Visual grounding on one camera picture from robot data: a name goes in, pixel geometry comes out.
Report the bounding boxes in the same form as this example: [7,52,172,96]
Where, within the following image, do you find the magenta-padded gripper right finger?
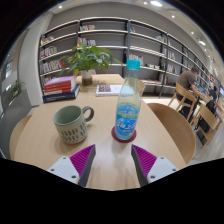
[130,143,179,188]

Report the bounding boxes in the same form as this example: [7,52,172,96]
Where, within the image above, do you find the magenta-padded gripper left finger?
[46,143,97,188]

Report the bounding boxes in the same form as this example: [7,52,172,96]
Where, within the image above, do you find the clear bottle with teal cap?
[114,58,142,141]

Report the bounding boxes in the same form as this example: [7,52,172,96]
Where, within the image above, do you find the grey-green patterned mug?
[53,105,95,145]

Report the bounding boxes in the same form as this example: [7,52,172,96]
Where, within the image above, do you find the flat round red coaster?
[111,125,138,144]

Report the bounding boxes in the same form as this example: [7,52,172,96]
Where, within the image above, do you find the dark blue book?
[42,83,81,104]

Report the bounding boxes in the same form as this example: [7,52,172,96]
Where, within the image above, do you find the red book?
[43,81,79,96]

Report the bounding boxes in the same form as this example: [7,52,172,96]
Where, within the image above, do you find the pink book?
[43,75,77,89]

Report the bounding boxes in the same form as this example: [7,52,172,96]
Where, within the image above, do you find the white magazine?
[95,83,124,98]

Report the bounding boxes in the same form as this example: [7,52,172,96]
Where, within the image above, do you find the person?
[208,84,221,102]
[176,66,205,120]

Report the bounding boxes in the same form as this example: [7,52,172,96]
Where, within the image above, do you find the small green potted plant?
[9,79,26,98]

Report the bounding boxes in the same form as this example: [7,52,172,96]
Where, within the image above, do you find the large green potted plant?
[59,43,123,86]

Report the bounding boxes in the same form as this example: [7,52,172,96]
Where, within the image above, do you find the grey bookshelf unit with books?
[38,16,214,98]

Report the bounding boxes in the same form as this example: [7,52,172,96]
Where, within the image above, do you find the round ceiling lights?
[58,0,208,46]

